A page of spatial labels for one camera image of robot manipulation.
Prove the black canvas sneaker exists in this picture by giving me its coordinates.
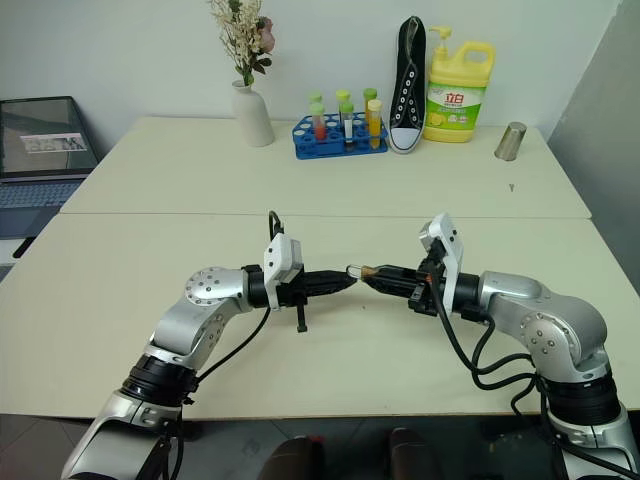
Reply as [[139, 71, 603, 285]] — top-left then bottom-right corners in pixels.
[[388, 15, 428, 155]]

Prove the dark rounded shape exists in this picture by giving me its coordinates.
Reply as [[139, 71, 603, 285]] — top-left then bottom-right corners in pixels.
[[271, 435, 327, 480], [388, 427, 442, 480]]

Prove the green-capped tube with white label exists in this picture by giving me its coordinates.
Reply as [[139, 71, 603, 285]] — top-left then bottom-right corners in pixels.
[[339, 102, 357, 152]]

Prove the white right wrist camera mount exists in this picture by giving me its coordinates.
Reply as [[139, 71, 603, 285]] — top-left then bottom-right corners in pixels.
[[418, 212, 465, 318]]

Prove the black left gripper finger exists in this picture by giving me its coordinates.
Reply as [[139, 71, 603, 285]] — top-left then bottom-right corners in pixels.
[[304, 280, 359, 302], [304, 269, 357, 287]]

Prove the blue test tube rack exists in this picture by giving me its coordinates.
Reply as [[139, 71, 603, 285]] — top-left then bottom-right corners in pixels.
[[291, 111, 391, 161]]

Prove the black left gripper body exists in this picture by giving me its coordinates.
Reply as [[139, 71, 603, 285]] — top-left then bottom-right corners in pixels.
[[277, 271, 310, 334]]

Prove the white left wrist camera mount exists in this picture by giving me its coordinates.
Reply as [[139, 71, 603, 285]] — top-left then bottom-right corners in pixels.
[[262, 233, 305, 312]]

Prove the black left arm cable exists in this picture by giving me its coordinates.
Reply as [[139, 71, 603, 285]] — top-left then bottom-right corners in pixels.
[[144, 209, 287, 480]]

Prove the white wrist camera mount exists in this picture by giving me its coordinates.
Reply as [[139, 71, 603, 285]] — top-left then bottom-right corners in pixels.
[[262, 233, 305, 312], [418, 212, 465, 318]]

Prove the yellow dish soap bottle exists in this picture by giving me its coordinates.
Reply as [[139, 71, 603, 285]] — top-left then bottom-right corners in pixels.
[[422, 25, 497, 144]]

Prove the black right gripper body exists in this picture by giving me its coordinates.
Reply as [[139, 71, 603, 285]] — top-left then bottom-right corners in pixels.
[[407, 255, 445, 318]]

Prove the white ceramic vase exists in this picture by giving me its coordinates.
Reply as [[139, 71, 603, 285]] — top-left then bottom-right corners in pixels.
[[230, 79, 276, 149]]

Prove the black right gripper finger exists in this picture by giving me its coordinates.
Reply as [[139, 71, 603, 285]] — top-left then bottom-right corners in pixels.
[[364, 277, 418, 298], [372, 264, 419, 282]]

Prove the silver metal cup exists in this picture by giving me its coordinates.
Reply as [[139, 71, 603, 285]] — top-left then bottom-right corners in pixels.
[[493, 121, 529, 162]]

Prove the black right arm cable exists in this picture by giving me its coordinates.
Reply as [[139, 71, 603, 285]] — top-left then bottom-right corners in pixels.
[[428, 259, 544, 419]]

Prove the dried flower bouquet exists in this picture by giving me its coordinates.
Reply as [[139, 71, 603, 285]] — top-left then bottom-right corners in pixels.
[[206, 0, 277, 88]]

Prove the grey laptop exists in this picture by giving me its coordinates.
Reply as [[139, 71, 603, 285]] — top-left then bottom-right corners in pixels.
[[0, 95, 102, 239]]

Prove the yellow-capped tube with orange liquid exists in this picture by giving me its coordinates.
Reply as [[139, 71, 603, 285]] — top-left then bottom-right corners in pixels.
[[366, 99, 384, 151]]

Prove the green-capped tube with red liquid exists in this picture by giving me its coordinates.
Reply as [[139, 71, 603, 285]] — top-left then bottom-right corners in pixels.
[[309, 102, 329, 141]]

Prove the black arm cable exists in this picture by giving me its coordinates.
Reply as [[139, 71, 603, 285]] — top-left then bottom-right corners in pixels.
[[144, 209, 287, 480], [428, 259, 544, 419]]

